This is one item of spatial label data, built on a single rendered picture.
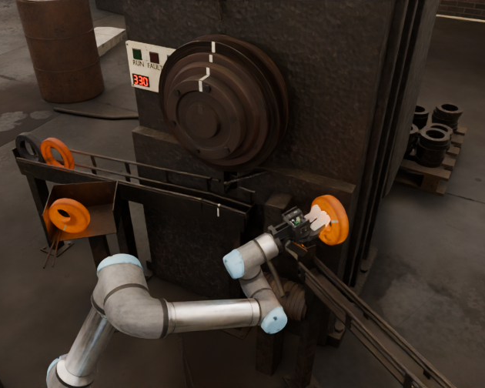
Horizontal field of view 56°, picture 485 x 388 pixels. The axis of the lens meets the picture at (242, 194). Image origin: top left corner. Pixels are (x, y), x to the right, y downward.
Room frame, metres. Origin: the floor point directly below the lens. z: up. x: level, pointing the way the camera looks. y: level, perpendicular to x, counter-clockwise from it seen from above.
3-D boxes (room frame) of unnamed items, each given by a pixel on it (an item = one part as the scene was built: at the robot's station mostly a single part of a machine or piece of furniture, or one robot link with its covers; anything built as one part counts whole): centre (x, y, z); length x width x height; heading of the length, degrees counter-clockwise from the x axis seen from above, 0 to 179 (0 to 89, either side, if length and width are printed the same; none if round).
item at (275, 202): (1.35, -0.14, 0.68); 0.11 x 0.08 x 0.24; 153
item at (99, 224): (1.46, 0.64, 0.36); 0.26 x 0.20 x 0.72; 98
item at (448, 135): (3.10, -1.00, 0.22); 1.20 x 0.81 x 0.44; 61
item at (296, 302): (1.18, -0.15, 0.27); 0.22 x 0.13 x 0.53; 63
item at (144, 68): (1.70, 0.33, 1.15); 0.26 x 0.02 x 0.18; 63
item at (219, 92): (1.36, 0.12, 1.11); 0.28 x 0.06 x 0.28; 63
